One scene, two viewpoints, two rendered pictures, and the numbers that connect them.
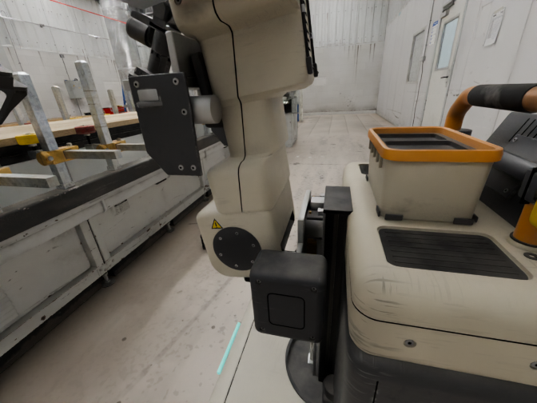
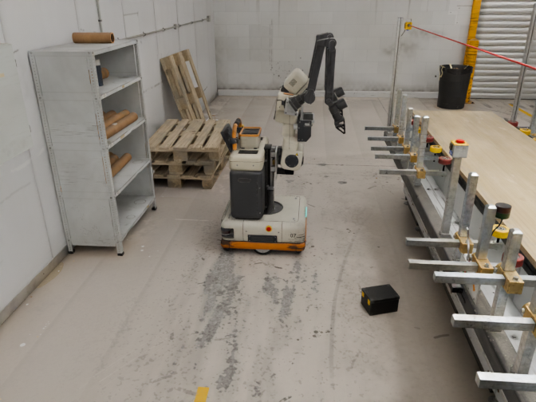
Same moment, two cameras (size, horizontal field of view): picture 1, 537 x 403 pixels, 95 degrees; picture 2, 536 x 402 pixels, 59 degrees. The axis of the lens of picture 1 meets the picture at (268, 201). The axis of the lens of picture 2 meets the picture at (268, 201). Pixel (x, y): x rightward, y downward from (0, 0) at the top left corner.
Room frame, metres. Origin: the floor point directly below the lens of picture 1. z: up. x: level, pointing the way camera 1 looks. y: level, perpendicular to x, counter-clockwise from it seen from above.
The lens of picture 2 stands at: (3.94, -0.76, 1.90)
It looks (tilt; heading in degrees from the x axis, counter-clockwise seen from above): 24 degrees down; 170
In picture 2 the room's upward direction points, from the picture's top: straight up
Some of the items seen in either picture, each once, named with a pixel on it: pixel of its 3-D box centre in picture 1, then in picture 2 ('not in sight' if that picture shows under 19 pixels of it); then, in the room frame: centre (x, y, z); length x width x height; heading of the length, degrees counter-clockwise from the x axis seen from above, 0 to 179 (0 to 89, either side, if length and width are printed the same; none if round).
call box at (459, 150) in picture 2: not in sight; (459, 149); (1.91, 0.56, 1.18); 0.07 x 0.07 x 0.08; 75
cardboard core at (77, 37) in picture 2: not in sight; (93, 37); (-0.04, -1.41, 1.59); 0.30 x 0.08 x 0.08; 75
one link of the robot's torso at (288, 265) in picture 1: (265, 256); (286, 159); (0.45, 0.01, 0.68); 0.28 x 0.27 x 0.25; 165
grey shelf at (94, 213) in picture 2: not in sight; (104, 144); (0.07, -1.43, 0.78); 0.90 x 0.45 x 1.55; 165
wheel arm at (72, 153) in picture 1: (73, 154); (406, 156); (0.99, 0.76, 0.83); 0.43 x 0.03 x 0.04; 75
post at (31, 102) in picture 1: (48, 143); (412, 148); (0.96, 0.82, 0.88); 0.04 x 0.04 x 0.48; 75
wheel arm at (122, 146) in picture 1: (123, 147); (412, 172); (1.23, 0.69, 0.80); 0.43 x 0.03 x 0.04; 75
